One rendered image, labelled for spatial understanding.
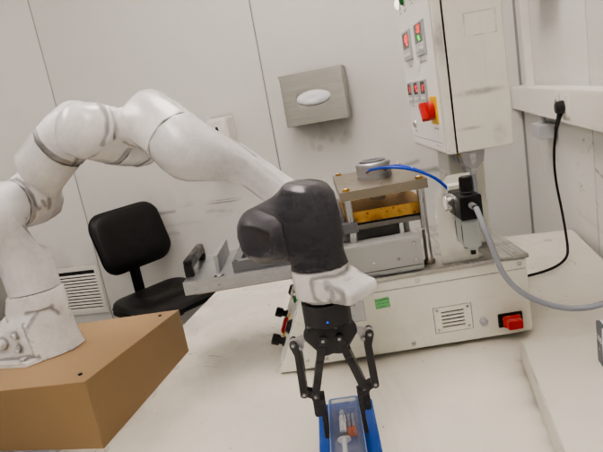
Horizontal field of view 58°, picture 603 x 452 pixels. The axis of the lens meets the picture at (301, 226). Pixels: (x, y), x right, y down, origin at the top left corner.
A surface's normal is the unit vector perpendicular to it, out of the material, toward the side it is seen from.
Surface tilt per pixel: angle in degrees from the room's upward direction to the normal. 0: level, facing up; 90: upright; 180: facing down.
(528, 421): 0
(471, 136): 90
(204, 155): 105
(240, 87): 90
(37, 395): 90
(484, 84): 90
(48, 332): 78
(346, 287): 18
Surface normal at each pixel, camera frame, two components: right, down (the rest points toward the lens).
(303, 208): -0.22, 0.09
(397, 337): 0.00, 0.22
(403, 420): -0.18, -0.96
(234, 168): 0.06, 0.62
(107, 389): 0.96, -0.12
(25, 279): 0.37, 0.11
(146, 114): -0.32, -0.22
